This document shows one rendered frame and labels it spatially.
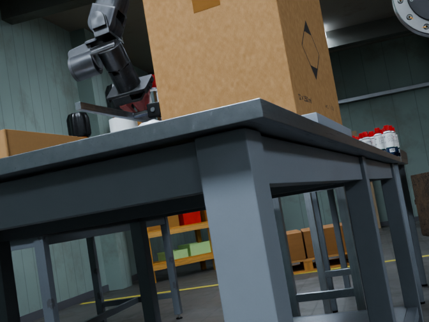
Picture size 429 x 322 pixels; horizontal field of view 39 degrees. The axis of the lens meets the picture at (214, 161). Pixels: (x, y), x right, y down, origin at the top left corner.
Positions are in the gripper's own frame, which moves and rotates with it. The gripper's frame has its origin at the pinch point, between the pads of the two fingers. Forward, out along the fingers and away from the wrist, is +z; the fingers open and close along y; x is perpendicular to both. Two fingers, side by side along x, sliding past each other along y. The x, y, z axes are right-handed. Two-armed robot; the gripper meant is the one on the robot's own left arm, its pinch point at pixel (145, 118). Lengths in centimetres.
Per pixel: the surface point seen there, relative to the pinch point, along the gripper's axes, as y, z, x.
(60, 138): -13, -27, 49
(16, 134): -13, -33, 57
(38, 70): 338, 148, -446
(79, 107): -4.3, -20.5, 28.0
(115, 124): 28.4, 17.1, -32.4
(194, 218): 253, 408, -454
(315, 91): -44.2, -8.6, 21.1
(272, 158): -43, -19, 54
